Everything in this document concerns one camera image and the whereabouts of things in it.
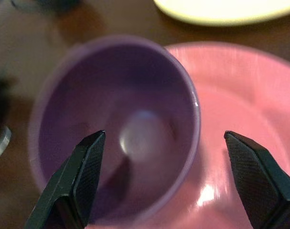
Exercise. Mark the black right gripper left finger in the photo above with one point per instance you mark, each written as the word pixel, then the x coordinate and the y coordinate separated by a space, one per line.
pixel 70 181

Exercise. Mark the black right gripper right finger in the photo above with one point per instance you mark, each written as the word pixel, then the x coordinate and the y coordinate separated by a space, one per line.
pixel 257 176

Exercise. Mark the purple plastic cup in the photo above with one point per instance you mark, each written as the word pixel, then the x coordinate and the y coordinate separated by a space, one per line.
pixel 111 119

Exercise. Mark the pink plate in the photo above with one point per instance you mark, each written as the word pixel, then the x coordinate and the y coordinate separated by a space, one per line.
pixel 240 100

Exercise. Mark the pale yellow plate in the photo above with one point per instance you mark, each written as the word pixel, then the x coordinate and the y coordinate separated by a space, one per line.
pixel 226 10

